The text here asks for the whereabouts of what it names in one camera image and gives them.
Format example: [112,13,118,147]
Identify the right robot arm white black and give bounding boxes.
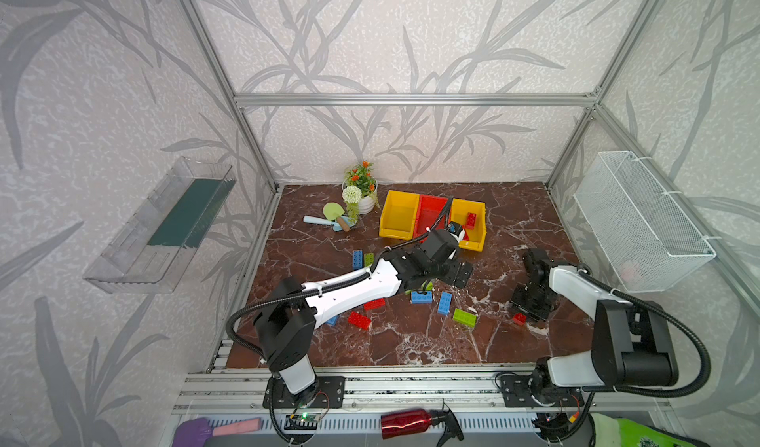
[512,248,712,405]

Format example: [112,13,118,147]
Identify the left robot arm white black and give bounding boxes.
[225,223,472,396]

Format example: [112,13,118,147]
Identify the blue brick upright right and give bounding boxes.
[437,292,453,316]

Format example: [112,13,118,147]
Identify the blue brick upright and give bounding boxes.
[351,250,364,270]
[437,292,453,316]

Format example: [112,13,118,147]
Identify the blue brick centre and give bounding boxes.
[411,292,433,304]

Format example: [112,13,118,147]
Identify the red middle bin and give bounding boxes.
[414,195,449,237]

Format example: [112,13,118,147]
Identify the left yellow bin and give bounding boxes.
[379,190,421,241]

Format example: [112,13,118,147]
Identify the yellow bin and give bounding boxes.
[450,199,487,252]
[379,190,421,241]

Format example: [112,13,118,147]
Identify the right yellow bin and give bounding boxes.
[450,199,487,252]

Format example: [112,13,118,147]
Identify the green brick bottom right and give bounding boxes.
[452,309,478,328]

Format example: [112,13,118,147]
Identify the blue brick upright top left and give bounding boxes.
[351,250,364,270]

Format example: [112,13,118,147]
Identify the potted plant orange flowers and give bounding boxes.
[342,160,379,223]

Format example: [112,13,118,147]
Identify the green toy shovel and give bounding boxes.
[303,202,358,233]

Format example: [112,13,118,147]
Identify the green white cloth object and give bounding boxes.
[591,413,708,447]

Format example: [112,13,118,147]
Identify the red spray bottle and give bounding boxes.
[380,407,464,447]

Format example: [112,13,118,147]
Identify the purple pink brush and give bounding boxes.
[171,417,262,447]

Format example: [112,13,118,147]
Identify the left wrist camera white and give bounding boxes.
[446,222,467,243]

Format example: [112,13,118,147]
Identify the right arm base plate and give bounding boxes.
[494,372,585,411]

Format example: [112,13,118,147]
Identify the white wire basket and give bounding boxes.
[574,150,716,293]

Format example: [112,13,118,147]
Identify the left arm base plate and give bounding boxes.
[262,376,346,409]

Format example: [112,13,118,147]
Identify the clear wall shelf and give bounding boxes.
[83,157,237,295]

